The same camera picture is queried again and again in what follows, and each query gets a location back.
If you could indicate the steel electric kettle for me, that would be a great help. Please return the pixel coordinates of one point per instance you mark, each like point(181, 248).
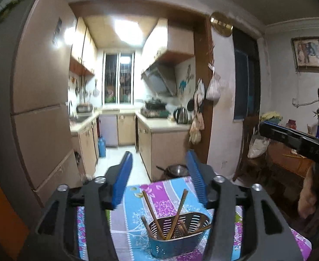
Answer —
point(181, 115)

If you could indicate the potted flowers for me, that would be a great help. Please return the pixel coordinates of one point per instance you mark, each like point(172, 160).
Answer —
point(270, 116)

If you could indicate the hanging black pan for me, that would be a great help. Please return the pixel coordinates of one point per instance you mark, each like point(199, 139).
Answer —
point(190, 105)

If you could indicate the red jar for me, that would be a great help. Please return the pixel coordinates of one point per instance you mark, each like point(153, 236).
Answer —
point(291, 123)

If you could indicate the group of wooden chopsticks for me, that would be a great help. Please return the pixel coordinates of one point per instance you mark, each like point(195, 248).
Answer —
point(179, 209)

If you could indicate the beige wall cabinets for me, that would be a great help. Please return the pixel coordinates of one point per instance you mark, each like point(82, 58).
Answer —
point(83, 49)

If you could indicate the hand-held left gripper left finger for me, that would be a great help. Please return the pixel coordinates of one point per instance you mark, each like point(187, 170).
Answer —
point(122, 179)

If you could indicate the hanging beige bag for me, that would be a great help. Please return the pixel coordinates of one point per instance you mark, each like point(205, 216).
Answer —
point(197, 127)

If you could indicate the dark wooden chair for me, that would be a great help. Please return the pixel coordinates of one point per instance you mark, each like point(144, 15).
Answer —
point(250, 125)

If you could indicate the hanging white cloth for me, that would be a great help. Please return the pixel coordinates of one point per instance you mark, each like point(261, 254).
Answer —
point(199, 91)

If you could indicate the floral striped tablecloth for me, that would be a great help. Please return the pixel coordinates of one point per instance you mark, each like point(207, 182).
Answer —
point(164, 193)

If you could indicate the dark wooden side table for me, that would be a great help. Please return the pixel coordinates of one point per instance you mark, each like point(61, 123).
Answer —
point(287, 168)

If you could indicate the blue perforated utensil holder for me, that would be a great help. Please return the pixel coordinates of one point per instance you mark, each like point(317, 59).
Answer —
point(175, 247)

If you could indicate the gas stove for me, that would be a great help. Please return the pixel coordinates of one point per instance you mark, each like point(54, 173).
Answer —
point(154, 113)

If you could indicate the ceiling light panel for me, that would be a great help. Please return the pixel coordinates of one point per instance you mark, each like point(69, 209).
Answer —
point(128, 31)

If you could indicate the refrigerator door sticker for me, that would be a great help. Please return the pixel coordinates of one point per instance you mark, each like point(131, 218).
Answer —
point(57, 31)

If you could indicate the person's right forearm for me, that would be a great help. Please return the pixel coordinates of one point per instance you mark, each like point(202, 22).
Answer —
point(309, 193)

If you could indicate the blue flower wall sticker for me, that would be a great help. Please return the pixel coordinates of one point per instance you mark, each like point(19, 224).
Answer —
point(186, 81)

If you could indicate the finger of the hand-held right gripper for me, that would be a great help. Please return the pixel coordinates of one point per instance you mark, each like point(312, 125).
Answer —
point(279, 134)

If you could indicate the framed wall picture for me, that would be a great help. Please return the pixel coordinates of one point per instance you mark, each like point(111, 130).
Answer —
point(309, 53)

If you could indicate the blue gas cylinder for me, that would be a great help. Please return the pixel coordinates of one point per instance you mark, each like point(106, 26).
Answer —
point(102, 146)

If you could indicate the steel range hood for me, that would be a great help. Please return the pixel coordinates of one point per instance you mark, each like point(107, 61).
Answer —
point(159, 80)

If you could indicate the hanging white plastic bag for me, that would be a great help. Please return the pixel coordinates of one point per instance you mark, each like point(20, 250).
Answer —
point(213, 88)

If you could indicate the beige wall cabinet above hood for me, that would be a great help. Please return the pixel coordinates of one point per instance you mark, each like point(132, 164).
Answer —
point(173, 40)

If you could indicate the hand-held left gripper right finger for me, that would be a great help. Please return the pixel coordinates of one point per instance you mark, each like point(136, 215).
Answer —
point(196, 176)

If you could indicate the brown refrigerator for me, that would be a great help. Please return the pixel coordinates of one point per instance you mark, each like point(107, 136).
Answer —
point(39, 73)

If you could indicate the dark framed window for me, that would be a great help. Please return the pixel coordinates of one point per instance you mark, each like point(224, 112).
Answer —
point(245, 78)

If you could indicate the kitchen base cabinets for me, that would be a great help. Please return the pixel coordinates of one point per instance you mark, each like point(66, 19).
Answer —
point(162, 146)

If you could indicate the hanging round strainer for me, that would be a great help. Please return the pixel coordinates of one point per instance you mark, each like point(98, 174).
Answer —
point(96, 92)

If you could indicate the barred kitchen window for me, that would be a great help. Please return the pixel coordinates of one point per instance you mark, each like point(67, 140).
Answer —
point(118, 78)

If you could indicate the black wok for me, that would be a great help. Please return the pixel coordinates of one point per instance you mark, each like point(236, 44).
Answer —
point(155, 104)

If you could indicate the round gold wall clock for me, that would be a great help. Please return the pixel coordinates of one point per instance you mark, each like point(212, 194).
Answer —
point(221, 23)

